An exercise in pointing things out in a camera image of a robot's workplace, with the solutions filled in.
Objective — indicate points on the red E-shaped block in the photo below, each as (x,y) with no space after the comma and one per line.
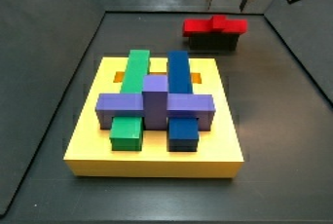
(217,23)

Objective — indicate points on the yellow base board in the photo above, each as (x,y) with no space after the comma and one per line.
(218,158)

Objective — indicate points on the purple cross block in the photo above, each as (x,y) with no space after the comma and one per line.
(155,106)

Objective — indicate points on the dark blue bar block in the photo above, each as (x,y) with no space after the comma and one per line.
(182,123)

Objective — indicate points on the green bar block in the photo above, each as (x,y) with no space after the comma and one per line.
(127,123)

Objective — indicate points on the black angle bracket stand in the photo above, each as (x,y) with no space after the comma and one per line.
(213,41)

